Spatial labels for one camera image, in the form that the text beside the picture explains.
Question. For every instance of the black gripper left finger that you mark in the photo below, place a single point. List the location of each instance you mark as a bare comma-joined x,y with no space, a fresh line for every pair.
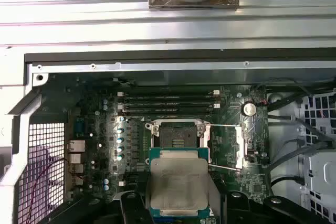
131,208

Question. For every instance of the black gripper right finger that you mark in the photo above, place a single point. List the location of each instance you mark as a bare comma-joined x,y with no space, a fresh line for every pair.
236,208

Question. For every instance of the silver topped CPU chip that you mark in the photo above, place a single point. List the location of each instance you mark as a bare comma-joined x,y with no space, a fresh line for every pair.
179,182

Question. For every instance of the black RAM slot white clips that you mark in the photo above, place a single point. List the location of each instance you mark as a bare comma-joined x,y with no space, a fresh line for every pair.
168,93
168,106

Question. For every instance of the green motherboard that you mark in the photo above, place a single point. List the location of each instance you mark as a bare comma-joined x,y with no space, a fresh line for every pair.
228,179

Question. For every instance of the internal USB port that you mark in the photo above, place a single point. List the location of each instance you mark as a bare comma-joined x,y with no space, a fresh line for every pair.
251,152

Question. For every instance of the blue rear port connector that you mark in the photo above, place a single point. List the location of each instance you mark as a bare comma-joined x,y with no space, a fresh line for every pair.
78,127

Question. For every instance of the round silver coin battery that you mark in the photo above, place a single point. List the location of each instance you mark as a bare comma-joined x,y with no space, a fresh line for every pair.
248,108

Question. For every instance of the grey metal PC case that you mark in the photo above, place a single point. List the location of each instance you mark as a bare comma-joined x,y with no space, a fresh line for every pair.
168,66

